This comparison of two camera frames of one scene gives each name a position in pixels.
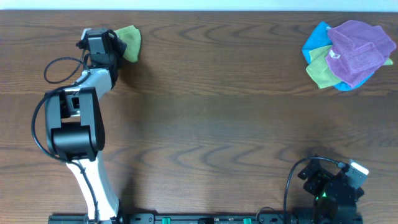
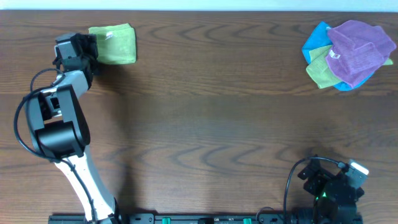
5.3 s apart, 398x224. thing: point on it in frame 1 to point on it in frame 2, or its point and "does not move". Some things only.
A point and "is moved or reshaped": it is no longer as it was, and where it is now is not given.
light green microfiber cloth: (130, 35) is moved or reshaped
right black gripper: (311, 175) does not move
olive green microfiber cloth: (319, 69) does not move
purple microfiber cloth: (358, 50) does not move
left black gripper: (118, 47) to (91, 50)
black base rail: (208, 219) does not move
